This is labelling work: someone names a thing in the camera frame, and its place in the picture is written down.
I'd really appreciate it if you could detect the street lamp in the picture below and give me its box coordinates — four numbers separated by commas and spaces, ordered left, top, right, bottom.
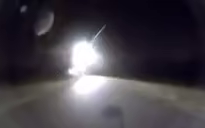
67, 23, 108, 76

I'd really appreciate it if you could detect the grey asphalt road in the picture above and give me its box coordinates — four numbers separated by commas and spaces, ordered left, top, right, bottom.
0, 74, 205, 128

